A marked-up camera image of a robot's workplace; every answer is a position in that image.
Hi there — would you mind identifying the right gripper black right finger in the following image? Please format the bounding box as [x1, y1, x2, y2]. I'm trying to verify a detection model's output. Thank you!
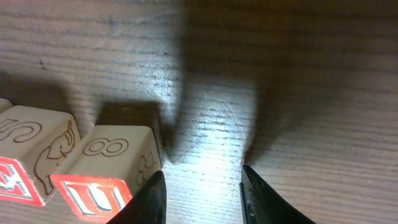
[239, 164, 315, 224]

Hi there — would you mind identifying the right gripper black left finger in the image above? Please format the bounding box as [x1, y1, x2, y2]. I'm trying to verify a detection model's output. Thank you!
[107, 170, 167, 224]

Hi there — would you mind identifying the red E wooden block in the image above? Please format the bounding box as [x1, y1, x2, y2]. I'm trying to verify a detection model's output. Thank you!
[1, 106, 81, 207]

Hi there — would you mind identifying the red U wooden block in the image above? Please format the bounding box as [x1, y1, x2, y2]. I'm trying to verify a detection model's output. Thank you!
[50, 125, 162, 223]

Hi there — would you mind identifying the green N wooden block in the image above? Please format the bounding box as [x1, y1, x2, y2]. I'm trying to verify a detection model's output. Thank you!
[0, 98, 13, 113]

